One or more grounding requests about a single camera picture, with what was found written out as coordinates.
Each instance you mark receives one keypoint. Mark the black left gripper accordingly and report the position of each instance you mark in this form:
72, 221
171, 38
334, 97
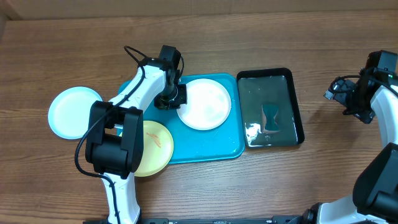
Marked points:
181, 100

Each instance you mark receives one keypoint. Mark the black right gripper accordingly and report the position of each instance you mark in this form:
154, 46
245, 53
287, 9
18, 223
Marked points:
352, 109

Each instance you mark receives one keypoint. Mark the white plate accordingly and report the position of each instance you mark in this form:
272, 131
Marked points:
208, 105

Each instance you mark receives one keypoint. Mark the yellow plate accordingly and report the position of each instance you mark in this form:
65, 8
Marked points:
158, 149

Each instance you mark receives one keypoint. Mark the green dish sponge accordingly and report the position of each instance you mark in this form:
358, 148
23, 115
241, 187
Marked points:
269, 112

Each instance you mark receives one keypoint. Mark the light blue plate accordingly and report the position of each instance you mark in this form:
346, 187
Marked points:
69, 112

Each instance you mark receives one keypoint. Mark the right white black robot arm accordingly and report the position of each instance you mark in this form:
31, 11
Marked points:
374, 197

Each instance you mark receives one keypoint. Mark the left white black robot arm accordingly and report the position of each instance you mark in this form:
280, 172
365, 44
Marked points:
114, 141

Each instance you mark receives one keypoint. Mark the blue plastic tray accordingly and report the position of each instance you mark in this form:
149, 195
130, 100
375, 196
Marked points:
191, 145

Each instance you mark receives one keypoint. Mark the black water tray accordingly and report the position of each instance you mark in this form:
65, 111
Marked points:
269, 86

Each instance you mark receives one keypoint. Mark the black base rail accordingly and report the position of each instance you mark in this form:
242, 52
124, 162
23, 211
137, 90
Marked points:
283, 219

